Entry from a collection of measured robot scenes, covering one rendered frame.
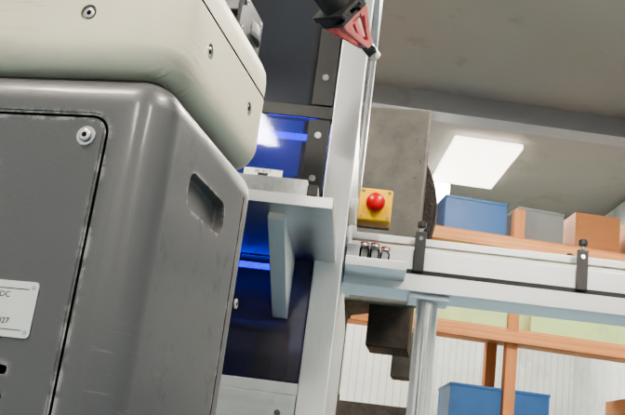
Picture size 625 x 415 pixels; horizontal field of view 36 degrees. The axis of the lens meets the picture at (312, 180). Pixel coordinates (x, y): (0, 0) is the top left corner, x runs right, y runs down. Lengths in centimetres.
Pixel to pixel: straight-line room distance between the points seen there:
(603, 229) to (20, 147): 681
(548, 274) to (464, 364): 859
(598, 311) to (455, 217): 489
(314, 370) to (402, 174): 342
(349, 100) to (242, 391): 67
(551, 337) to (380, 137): 225
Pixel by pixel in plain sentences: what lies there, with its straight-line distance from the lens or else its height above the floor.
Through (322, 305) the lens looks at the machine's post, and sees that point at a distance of 200.
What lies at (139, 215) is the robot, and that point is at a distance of 70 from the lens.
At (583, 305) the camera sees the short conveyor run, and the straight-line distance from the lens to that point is 217.
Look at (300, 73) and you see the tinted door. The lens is 217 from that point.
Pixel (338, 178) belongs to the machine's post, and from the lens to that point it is 207.
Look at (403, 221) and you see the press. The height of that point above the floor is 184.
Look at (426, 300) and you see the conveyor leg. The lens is 214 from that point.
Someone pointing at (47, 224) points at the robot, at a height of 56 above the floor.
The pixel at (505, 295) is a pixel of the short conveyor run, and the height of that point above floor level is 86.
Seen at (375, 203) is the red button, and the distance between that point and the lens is 202.
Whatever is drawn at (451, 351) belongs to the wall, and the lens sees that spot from 1073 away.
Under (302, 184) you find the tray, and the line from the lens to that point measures 167.
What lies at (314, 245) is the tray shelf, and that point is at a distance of 189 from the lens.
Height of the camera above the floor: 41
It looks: 18 degrees up
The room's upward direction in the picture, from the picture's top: 8 degrees clockwise
